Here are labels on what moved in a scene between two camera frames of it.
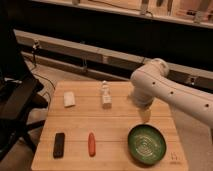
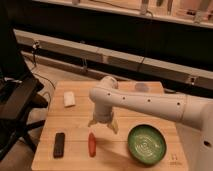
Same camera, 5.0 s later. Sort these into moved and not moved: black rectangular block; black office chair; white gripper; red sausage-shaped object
Moved: white gripper
Not moved: red sausage-shaped object; black rectangular block; black office chair
